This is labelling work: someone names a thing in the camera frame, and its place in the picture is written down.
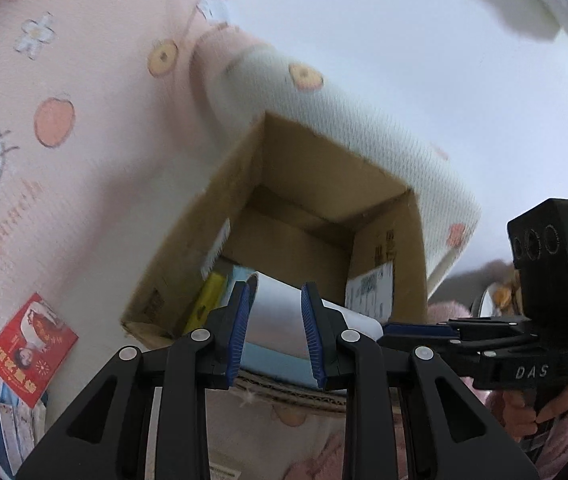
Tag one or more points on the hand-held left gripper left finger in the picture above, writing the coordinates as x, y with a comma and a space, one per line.
240, 335

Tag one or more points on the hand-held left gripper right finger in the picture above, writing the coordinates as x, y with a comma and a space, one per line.
311, 335

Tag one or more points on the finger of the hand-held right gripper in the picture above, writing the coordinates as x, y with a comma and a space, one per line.
414, 330
454, 352

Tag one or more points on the white light blue box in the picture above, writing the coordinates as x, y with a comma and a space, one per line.
276, 320

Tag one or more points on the yellow oil pastel box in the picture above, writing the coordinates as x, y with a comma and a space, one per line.
209, 300

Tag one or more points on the person's right hand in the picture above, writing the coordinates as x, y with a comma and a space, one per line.
514, 410

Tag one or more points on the pink fuzzy pajamas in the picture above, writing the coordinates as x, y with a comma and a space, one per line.
314, 460

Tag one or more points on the red printed packet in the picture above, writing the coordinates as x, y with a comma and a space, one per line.
29, 350

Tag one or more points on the white box with blue edge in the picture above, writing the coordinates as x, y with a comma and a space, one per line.
14, 425

